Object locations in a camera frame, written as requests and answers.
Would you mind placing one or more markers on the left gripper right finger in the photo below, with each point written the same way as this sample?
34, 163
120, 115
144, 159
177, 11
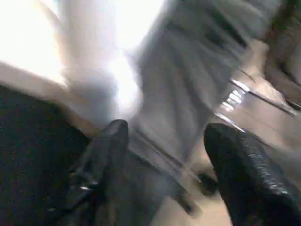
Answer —
249, 179

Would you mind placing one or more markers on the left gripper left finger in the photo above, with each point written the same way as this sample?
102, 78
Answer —
98, 164

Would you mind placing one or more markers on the black work mat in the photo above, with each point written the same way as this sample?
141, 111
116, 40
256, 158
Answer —
28, 141

